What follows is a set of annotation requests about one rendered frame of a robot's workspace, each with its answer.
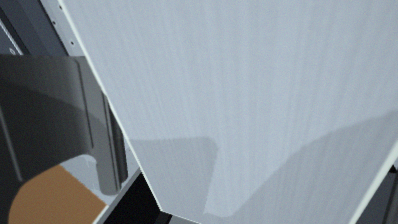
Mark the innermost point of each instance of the white well plate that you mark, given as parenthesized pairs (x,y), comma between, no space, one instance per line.
(384,170)

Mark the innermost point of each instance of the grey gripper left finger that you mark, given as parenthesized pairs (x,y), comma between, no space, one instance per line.
(52,109)

